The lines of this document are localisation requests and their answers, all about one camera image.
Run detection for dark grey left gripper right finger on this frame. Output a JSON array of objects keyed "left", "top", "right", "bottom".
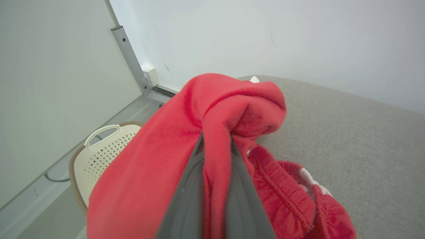
[{"left": 226, "top": 136, "right": 278, "bottom": 239}]

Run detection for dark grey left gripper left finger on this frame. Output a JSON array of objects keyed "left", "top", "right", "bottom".
[{"left": 156, "top": 133, "right": 205, "bottom": 239}]

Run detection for red basketball shorts white trim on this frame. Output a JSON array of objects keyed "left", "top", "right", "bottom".
[{"left": 246, "top": 144, "right": 358, "bottom": 239}]

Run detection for red basketball jersey white sleeves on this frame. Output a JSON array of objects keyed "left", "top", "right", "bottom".
[{"left": 86, "top": 73, "right": 288, "bottom": 239}]

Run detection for cream perforated laundry basket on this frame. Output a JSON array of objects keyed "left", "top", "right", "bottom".
[{"left": 69, "top": 121, "right": 144, "bottom": 216}]

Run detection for grey fabric sofa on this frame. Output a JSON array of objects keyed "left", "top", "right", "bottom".
[{"left": 236, "top": 75, "right": 425, "bottom": 239}]

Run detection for thin grey floor cable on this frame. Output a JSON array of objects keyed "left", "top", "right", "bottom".
[{"left": 45, "top": 134, "right": 103, "bottom": 183}]

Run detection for white plastic wall box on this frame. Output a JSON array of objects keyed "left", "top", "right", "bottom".
[{"left": 141, "top": 65, "right": 160, "bottom": 87}]

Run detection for grey metal frame post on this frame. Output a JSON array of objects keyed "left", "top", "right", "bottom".
[{"left": 111, "top": 26, "right": 181, "bottom": 103}]

